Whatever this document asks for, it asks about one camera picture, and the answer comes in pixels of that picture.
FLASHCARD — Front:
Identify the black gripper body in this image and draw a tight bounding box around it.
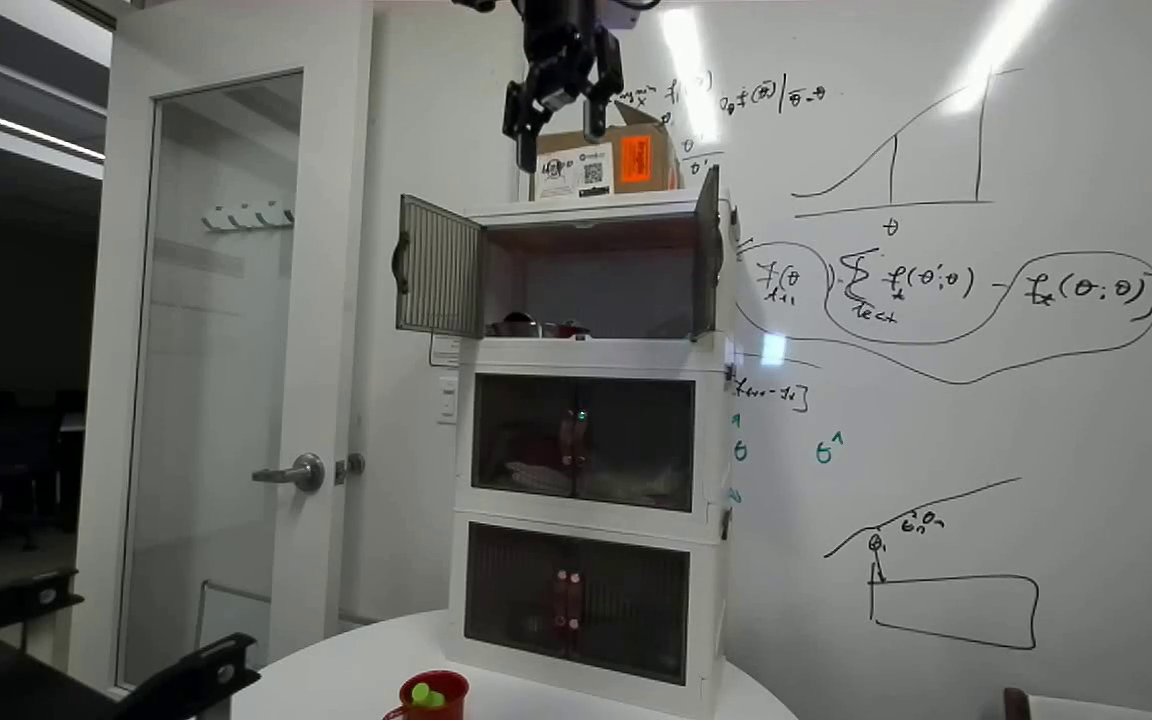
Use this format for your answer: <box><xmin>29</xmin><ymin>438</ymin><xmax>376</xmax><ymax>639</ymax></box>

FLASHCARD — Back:
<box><xmin>515</xmin><ymin>0</ymin><xmax>606</xmax><ymax>93</ymax></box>

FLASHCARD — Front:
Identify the cardboard box with labels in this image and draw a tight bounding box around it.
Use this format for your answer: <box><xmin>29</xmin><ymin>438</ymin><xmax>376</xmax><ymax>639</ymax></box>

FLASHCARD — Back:
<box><xmin>526</xmin><ymin>99</ymin><xmax>684</xmax><ymax>206</ymax></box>

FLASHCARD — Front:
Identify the tinted wide open cabinet door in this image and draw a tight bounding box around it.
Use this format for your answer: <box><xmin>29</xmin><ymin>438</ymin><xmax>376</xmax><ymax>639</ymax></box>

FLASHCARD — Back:
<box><xmin>393</xmin><ymin>190</ymin><xmax>487</xmax><ymax>339</ymax></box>

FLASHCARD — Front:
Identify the white stacked cabinet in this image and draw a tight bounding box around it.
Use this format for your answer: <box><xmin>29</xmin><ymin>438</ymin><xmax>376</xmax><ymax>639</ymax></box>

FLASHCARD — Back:
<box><xmin>393</xmin><ymin>165</ymin><xmax>747</xmax><ymax>710</ymax></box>

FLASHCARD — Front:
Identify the white glass panel door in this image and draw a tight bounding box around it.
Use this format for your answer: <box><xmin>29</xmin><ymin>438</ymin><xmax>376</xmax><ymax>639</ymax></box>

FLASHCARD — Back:
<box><xmin>68</xmin><ymin>24</ymin><xmax>376</xmax><ymax>686</ymax></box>

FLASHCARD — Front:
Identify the white louvered cabinet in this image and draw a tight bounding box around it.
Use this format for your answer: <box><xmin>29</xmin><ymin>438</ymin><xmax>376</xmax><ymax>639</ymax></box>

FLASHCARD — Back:
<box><xmin>467</xmin><ymin>371</ymin><xmax>698</xmax><ymax>517</ymax></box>

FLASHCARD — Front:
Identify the red cup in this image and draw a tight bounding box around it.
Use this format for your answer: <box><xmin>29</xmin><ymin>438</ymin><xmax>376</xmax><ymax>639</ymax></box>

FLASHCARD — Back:
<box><xmin>385</xmin><ymin>668</ymin><xmax>472</xmax><ymax>720</ymax></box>

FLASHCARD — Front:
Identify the white wall sign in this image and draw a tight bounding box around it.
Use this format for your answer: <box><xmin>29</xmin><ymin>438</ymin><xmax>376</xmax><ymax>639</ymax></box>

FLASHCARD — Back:
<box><xmin>424</xmin><ymin>332</ymin><xmax>467</xmax><ymax>371</ymax></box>

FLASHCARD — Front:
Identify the white coat hook rail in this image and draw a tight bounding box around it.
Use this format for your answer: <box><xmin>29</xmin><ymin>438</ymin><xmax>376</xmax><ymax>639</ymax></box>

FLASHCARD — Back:
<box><xmin>195</xmin><ymin>197</ymin><xmax>295</xmax><ymax>240</ymax></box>

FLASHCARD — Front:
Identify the copper door handle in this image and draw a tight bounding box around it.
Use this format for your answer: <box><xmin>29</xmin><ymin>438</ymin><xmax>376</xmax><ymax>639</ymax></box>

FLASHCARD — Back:
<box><xmin>547</xmin><ymin>568</ymin><xmax>589</xmax><ymax>639</ymax></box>
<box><xmin>554</xmin><ymin>404</ymin><xmax>594</xmax><ymax>470</ymax></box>

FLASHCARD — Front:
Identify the silver door lever handle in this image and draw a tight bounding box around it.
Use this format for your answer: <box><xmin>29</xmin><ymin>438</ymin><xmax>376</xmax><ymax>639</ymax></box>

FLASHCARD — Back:
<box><xmin>248</xmin><ymin>452</ymin><xmax>327</xmax><ymax>497</ymax></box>

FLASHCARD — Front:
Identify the wall whiteboard with writing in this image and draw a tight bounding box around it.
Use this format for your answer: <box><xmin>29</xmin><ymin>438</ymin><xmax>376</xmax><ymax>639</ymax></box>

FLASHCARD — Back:
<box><xmin>508</xmin><ymin>0</ymin><xmax>1152</xmax><ymax>717</ymax></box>

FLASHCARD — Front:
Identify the white chair with wood frame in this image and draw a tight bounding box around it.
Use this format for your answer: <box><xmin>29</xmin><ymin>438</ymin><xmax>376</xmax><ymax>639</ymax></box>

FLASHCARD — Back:
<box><xmin>1001</xmin><ymin>685</ymin><xmax>1152</xmax><ymax>720</ymax></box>

